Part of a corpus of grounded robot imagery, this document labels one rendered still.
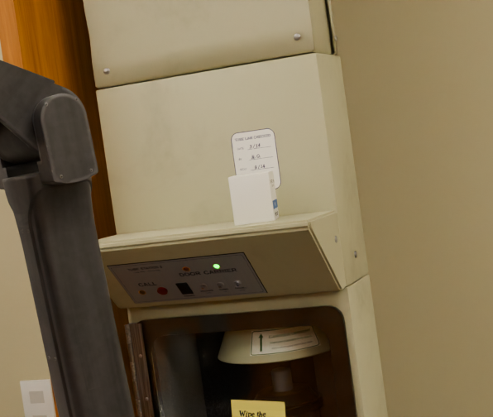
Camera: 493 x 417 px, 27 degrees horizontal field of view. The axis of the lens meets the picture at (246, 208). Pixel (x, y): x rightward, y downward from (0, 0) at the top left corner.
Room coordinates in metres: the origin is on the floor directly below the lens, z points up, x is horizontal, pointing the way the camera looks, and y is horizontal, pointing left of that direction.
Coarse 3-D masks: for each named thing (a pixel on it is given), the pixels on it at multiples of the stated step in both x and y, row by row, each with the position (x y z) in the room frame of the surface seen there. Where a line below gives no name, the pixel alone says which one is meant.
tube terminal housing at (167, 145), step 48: (144, 96) 1.40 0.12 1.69; (192, 96) 1.38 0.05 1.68; (240, 96) 1.35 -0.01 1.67; (288, 96) 1.33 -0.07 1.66; (336, 96) 1.37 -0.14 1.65; (144, 144) 1.41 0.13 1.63; (192, 144) 1.38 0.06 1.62; (288, 144) 1.33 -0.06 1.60; (336, 144) 1.34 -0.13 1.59; (144, 192) 1.41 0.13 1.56; (192, 192) 1.38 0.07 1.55; (288, 192) 1.33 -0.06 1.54; (336, 192) 1.32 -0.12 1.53
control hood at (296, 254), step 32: (224, 224) 1.32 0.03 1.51; (256, 224) 1.24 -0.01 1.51; (288, 224) 1.21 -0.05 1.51; (320, 224) 1.24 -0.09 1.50; (128, 256) 1.31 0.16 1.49; (160, 256) 1.30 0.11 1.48; (192, 256) 1.29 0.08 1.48; (256, 256) 1.26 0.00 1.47; (288, 256) 1.25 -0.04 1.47; (320, 256) 1.24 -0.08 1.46; (288, 288) 1.30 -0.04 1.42; (320, 288) 1.29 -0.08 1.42
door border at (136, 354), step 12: (132, 324) 1.41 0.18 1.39; (132, 336) 1.42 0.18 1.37; (132, 348) 1.42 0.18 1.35; (144, 348) 1.41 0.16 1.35; (132, 360) 1.41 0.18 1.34; (144, 360) 1.41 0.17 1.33; (144, 372) 1.41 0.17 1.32; (144, 384) 1.41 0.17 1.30; (144, 396) 1.41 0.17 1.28; (144, 408) 1.41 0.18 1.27
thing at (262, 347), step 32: (160, 320) 1.40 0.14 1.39; (192, 320) 1.38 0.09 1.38; (224, 320) 1.36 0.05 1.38; (256, 320) 1.35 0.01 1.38; (288, 320) 1.33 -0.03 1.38; (320, 320) 1.31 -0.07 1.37; (160, 352) 1.40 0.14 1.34; (192, 352) 1.38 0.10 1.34; (224, 352) 1.37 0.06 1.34; (256, 352) 1.35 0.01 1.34; (288, 352) 1.33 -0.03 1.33; (320, 352) 1.31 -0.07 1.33; (160, 384) 1.40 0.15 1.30; (192, 384) 1.39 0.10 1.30; (224, 384) 1.37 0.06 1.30; (256, 384) 1.35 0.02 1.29; (288, 384) 1.33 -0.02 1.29; (320, 384) 1.32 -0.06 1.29; (352, 384) 1.31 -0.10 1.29; (160, 416) 1.41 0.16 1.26; (192, 416) 1.39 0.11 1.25; (224, 416) 1.37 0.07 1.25; (288, 416) 1.34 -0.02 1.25; (320, 416) 1.32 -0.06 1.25; (352, 416) 1.30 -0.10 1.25
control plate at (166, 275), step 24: (120, 264) 1.32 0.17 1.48; (144, 264) 1.31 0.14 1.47; (168, 264) 1.31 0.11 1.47; (192, 264) 1.30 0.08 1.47; (240, 264) 1.28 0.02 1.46; (144, 288) 1.35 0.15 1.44; (168, 288) 1.35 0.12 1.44; (192, 288) 1.34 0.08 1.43; (216, 288) 1.33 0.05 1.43; (240, 288) 1.32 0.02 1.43; (264, 288) 1.31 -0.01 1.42
